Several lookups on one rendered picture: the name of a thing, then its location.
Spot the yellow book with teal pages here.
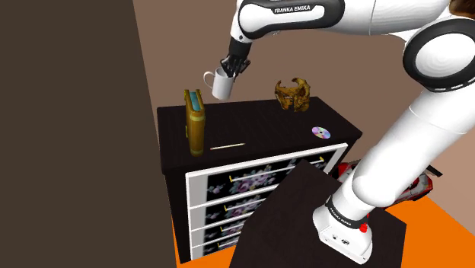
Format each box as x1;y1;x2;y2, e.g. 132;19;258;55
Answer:
183;88;206;157

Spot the golden brown skull figure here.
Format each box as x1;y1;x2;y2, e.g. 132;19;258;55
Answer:
274;77;311;113

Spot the pale wooden stick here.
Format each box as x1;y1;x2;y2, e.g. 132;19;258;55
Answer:
209;142;247;151

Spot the white mug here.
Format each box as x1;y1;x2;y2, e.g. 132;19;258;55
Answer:
202;66;236;101

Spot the black floral chest of drawers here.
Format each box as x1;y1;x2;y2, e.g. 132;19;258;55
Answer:
156;96;364;265

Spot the iridescent compact disc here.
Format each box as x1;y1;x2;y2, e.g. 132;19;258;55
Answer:
311;126;332;140

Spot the red and white toy car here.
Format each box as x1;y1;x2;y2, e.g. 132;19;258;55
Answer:
335;161;444;206

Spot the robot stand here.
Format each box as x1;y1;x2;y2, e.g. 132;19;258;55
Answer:
228;158;408;268

